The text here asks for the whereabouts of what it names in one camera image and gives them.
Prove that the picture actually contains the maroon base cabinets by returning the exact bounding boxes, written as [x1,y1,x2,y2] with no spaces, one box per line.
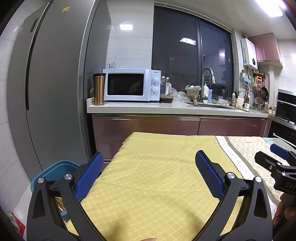
[92,114,268,160]

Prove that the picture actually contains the glass kettle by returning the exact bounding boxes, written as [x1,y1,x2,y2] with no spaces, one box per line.
[159,76,173,103]

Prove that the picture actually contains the copper thermos tumbler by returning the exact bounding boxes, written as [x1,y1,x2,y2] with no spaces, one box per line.
[93,73,106,105]

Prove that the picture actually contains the plastic food bag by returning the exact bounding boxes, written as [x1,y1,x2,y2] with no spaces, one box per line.
[185,85,201,101]

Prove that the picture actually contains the white soap bottle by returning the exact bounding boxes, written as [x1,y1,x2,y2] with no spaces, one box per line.
[202,81,209,103]

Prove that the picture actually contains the white water heater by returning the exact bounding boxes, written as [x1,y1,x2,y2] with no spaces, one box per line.
[240,38,258,70]

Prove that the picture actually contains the kitchen sink faucet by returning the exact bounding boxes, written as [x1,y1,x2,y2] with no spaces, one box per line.
[200,67,216,103]

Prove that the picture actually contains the black frying pan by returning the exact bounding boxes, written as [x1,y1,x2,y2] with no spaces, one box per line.
[260,87,269,101]

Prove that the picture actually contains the white microwave oven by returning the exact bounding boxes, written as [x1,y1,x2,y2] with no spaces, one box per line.
[103,68,161,102]

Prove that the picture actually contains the pink upper cabinet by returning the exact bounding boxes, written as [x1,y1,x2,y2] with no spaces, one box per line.
[248,33,282,67]

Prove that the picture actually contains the white kitchen counter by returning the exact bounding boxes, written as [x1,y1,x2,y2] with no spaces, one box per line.
[86,98,268,118]

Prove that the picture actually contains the yellow patterned tablecloth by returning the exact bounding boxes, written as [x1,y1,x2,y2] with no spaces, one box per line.
[66,131,296,241]

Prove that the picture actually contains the grey double door refrigerator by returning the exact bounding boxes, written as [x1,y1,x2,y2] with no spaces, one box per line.
[7,1,111,179]

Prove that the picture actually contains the gold foil wrapper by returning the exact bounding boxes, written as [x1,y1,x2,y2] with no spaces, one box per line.
[55,197,66,212]

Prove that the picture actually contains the dark kitchen window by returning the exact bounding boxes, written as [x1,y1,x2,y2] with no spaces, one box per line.
[152,6,234,97]

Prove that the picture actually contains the blue trash bin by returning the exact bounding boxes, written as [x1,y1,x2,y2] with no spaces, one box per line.
[31,160,80,223]

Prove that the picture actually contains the person right hand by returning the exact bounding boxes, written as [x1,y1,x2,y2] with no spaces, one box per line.
[273,193,295,227]

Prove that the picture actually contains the black built-in oven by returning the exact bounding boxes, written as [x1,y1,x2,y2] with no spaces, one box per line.
[268,89,295,146]

